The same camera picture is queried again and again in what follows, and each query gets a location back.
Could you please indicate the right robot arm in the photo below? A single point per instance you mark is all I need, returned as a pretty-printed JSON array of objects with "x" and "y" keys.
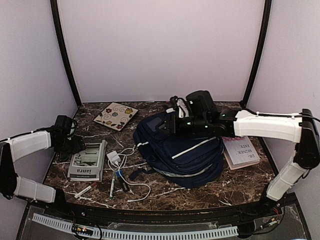
[{"x": 198, "y": 114}]

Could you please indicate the black frame post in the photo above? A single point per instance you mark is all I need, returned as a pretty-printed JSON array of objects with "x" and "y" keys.
[
  {"x": 258, "y": 53},
  {"x": 63, "y": 51}
]

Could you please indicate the green capped white marker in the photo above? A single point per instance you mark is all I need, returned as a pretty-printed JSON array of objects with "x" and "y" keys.
[{"x": 112, "y": 186}]

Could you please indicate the grey ianra booklet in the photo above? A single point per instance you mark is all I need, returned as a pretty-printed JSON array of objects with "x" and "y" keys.
[{"x": 88, "y": 164}]

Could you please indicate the pink flowered white book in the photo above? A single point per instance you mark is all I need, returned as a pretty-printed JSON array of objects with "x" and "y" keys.
[{"x": 240, "y": 152}]

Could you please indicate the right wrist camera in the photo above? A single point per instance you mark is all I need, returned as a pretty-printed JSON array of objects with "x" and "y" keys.
[{"x": 179, "y": 106}]

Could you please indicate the right black frame post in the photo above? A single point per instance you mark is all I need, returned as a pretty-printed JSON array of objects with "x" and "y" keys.
[{"x": 258, "y": 53}]

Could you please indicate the left black frame post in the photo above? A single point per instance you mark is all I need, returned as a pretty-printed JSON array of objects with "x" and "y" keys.
[{"x": 63, "y": 51}]

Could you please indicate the red capped white marker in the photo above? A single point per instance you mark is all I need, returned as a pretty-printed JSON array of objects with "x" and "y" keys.
[{"x": 85, "y": 190}]

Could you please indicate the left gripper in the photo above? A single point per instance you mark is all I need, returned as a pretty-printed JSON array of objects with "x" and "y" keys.
[{"x": 77, "y": 147}]

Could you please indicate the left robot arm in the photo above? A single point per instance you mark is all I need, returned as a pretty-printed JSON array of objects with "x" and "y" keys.
[{"x": 23, "y": 159}]

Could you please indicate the navy blue student backpack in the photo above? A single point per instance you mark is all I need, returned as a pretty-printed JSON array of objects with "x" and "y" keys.
[{"x": 188, "y": 161}]

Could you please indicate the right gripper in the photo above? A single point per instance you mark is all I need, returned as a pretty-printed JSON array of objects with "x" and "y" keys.
[{"x": 172, "y": 126}]

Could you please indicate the grey slotted cable duct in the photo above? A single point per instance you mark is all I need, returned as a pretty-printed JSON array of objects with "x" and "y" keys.
[{"x": 127, "y": 231}]

